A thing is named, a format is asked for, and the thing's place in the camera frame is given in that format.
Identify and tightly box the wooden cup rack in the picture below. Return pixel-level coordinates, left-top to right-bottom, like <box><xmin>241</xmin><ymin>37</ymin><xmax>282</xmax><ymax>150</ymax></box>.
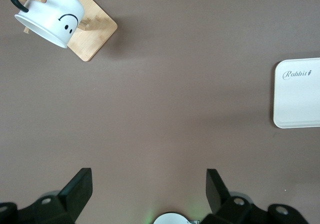
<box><xmin>0</xmin><ymin>0</ymin><xmax>119</xmax><ymax>63</ymax></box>

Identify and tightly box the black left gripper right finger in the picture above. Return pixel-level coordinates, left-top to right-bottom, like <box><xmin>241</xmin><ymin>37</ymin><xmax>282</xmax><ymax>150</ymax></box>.
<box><xmin>200</xmin><ymin>168</ymin><xmax>269</xmax><ymax>224</ymax></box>

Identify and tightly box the cream plastic tray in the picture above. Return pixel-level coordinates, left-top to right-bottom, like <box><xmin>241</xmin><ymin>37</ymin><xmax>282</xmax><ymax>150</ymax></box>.
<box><xmin>272</xmin><ymin>57</ymin><xmax>320</xmax><ymax>129</ymax></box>

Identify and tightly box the white smiley cup black handle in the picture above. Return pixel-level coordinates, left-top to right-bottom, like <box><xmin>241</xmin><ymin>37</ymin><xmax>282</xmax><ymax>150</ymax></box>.
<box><xmin>6</xmin><ymin>0</ymin><xmax>86</xmax><ymax>50</ymax></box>

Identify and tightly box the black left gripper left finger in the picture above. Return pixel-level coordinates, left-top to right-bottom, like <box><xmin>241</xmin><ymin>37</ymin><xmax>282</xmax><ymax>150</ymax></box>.
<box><xmin>15</xmin><ymin>167</ymin><xmax>94</xmax><ymax>224</ymax></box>

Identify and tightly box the brown table mat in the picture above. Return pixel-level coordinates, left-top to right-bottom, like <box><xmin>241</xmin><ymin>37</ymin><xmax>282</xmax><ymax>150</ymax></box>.
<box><xmin>0</xmin><ymin>0</ymin><xmax>320</xmax><ymax>224</ymax></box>

